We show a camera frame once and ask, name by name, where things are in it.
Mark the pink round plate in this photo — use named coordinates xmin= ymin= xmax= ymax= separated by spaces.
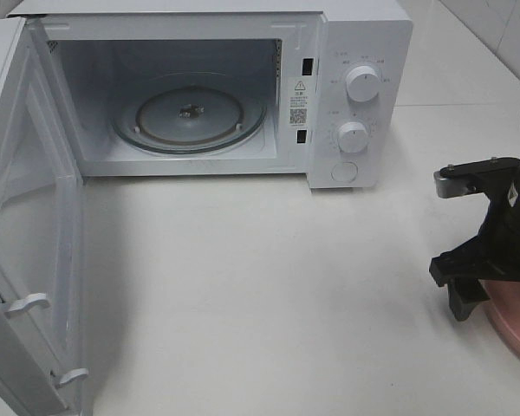
xmin=484 ymin=280 xmax=520 ymax=359

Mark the white microwave oven body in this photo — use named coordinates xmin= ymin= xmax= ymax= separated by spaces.
xmin=11 ymin=1 xmax=413 ymax=188

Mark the white door release button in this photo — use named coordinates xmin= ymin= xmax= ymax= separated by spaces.
xmin=331 ymin=162 xmax=358 ymax=183

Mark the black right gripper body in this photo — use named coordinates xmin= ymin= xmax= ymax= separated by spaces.
xmin=480 ymin=181 xmax=520 ymax=282

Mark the white microwave knob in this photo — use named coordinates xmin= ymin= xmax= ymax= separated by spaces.
xmin=345 ymin=63 xmax=381 ymax=102
xmin=337 ymin=121 xmax=369 ymax=153

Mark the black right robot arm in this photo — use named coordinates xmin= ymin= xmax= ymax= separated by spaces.
xmin=429 ymin=157 xmax=520 ymax=322

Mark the glass microwave turntable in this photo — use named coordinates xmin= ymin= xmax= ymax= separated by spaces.
xmin=110 ymin=72 xmax=268 ymax=155

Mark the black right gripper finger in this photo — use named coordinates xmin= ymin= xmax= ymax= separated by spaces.
xmin=429 ymin=237 xmax=503 ymax=322

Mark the white lower microwave knob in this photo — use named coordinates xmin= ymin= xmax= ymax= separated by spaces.
xmin=337 ymin=121 xmax=369 ymax=153

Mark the white upper microwave knob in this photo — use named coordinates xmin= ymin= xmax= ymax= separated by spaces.
xmin=345 ymin=63 xmax=381 ymax=102

